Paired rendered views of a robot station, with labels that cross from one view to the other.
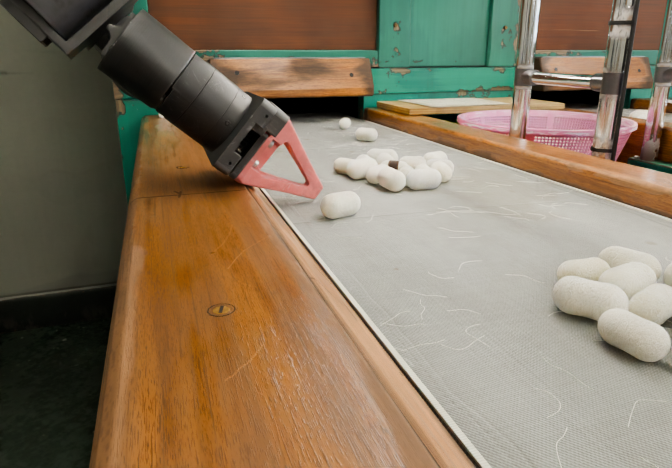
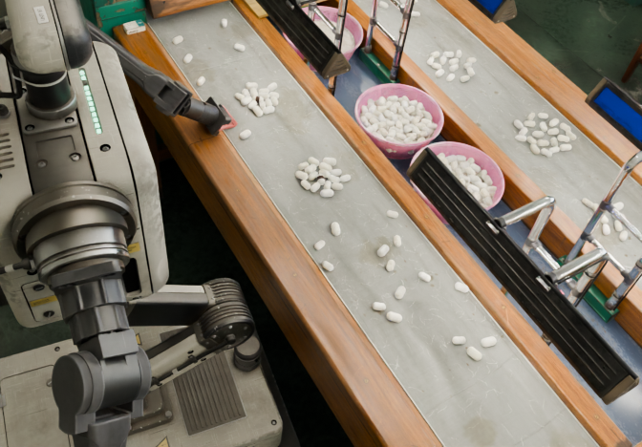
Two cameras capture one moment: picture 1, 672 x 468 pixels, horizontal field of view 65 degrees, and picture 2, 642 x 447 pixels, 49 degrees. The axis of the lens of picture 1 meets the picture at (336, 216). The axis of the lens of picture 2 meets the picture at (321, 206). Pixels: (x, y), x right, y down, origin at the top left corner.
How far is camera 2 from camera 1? 1.67 m
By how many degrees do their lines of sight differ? 36
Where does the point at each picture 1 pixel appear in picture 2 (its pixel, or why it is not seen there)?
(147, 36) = (194, 108)
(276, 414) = (254, 208)
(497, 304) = (285, 175)
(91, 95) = not seen: outside the picture
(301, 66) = not seen: outside the picture
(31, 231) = not seen: outside the picture
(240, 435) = (250, 212)
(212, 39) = not seen: outside the picture
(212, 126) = (209, 122)
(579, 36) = not seen: outside the picture
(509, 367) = (285, 192)
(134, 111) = (107, 24)
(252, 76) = (172, 2)
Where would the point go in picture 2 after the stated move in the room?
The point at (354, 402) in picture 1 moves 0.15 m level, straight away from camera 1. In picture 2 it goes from (263, 206) to (255, 163)
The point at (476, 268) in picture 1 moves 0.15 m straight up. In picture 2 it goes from (282, 161) to (285, 123)
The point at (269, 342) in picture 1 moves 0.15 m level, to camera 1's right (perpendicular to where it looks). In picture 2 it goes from (248, 197) to (305, 190)
